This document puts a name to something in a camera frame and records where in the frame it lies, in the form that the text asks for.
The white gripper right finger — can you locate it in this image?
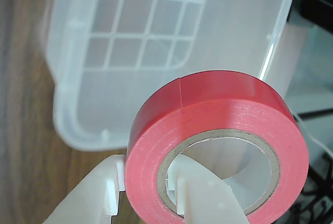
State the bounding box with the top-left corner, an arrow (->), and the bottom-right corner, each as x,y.
166,153 -> 250,224

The black chair base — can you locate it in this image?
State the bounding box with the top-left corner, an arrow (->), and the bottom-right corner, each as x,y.
291,153 -> 333,224

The clear plastic storage box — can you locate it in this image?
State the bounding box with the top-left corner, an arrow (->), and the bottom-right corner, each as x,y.
43,0 -> 304,183

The thin white cable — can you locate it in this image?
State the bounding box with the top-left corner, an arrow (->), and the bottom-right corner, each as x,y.
292,110 -> 333,158

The red tape roll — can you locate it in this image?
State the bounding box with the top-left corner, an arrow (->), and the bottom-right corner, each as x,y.
124,70 -> 310,224

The black metal frame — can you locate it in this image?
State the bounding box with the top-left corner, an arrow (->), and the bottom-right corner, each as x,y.
286,0 -> 333,29

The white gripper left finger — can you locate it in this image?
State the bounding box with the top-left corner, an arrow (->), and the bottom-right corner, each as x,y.
44,154 -> 127,224

